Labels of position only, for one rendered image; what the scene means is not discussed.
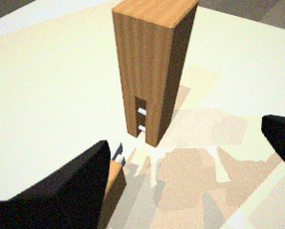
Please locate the brown wooden rail with steel hooks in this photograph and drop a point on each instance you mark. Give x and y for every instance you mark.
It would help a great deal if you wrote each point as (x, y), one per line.
(115, 187)

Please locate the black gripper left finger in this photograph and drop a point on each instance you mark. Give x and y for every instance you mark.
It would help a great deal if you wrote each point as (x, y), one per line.
(71, 197)

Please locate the wooden headboard post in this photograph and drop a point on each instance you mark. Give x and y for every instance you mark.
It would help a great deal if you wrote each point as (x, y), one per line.
(152, 38)

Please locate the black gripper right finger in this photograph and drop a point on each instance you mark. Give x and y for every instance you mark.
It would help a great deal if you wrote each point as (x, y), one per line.
(273, 128)

